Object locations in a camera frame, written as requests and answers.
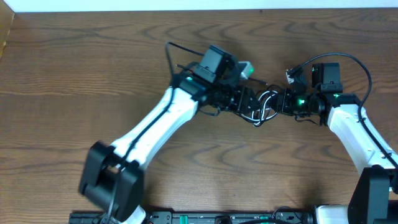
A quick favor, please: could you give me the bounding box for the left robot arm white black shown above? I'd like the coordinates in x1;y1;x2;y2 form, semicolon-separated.
79;72;260;223

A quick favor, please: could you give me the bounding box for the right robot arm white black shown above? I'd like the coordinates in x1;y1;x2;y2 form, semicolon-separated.
272;63;397;224

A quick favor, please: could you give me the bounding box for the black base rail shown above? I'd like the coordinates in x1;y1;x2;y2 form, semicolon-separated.
68;211;315;224

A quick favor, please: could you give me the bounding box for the white cable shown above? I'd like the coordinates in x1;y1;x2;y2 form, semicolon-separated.
244;90;279;126

